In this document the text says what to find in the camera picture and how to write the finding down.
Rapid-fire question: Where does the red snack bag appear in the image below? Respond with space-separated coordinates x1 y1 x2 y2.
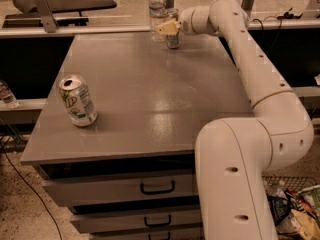
285 189 316 218

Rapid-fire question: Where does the top grey drawer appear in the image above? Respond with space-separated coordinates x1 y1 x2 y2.
43 169 198 207

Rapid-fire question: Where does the clear plastic water bottle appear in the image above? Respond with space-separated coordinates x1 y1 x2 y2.
149 0 166 43

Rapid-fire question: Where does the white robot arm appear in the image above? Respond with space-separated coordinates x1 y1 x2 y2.
156 0 314 240

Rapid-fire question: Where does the green white snack bag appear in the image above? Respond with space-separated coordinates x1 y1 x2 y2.
299 185 320 224

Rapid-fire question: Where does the silver blue redbull can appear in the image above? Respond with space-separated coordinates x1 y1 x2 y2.
165 8 180 49

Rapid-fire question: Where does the green white 7up can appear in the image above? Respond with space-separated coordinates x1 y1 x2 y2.
59 74 97 127

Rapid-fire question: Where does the grey drawer cabinet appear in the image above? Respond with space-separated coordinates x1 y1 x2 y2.
20 29 258 240

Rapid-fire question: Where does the dark blue snack bag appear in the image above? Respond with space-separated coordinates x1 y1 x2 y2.
267 188 291 225

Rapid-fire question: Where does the plastic bottle at left edge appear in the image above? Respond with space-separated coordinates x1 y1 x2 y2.
0 80 19 109

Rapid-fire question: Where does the left metal bracket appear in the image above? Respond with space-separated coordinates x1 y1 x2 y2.
34 0 58 33

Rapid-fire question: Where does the tan snack bag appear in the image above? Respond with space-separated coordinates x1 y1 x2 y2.
276 209 320 240

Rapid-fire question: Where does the middle grey drawer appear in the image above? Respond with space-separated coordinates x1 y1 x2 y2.
71 204 201 233

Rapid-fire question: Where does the wire basket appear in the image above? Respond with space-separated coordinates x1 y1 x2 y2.
263 176 319 240

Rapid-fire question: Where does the grey drawer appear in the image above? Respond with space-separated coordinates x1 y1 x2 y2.
89 223 204 240
71 204 201 233
43 169 198 207

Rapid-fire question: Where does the bottom grey drawer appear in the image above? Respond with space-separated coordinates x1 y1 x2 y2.
89 223 204 240

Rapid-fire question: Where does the black floor cable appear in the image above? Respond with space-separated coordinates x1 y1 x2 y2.
0 140 64 240

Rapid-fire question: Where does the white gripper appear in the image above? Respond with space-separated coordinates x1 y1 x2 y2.
156 6 212 35

